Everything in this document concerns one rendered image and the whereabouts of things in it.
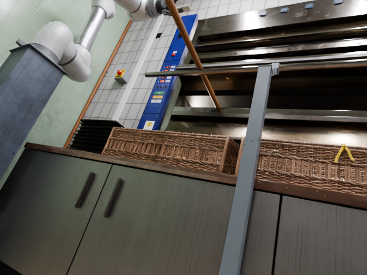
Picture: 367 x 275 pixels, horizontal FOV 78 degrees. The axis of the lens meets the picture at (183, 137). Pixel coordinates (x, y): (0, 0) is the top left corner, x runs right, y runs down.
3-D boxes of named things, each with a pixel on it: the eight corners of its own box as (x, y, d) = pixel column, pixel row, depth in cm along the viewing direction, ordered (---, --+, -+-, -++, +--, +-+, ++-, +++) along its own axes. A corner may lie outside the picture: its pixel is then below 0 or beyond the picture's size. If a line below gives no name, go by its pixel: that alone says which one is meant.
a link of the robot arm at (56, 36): (22, 41, 120) (42, 13, 128) (45, 65, 136) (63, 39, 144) (46, 43, 116) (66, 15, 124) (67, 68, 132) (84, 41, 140)
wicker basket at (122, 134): (151, 186, 137) (165, 145, 148) (244, 207, 112) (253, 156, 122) (96, 156, 98) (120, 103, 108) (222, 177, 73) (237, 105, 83)
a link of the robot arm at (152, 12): (152, 21, 133) (160, 19, 130) (144, 7, 126) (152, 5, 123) (157, 11, 136) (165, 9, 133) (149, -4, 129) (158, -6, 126)
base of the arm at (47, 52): (6, 46, 117) (12, 38, 120) (45, 75, 135) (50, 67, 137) (24, 40, 108) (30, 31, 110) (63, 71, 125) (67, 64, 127)
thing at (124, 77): (118, 83, 201) (122, 75, 205) (127, 83, 197) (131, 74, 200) (113, 78, 195) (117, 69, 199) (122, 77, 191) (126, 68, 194)
